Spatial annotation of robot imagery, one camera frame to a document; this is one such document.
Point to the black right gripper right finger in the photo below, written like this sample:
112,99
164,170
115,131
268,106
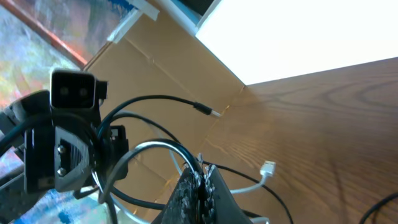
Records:
220,206

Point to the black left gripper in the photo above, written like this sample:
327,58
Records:
64,152

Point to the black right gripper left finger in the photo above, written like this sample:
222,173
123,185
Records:
183,206

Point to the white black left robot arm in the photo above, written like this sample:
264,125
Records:
15,200

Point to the colourful abstract painting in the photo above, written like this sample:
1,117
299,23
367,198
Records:
38,36

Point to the brown cardboard side panel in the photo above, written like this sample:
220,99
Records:
161,58

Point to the white tape strips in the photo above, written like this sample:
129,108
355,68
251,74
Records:
141,7

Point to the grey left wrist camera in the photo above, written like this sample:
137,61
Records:
76,90

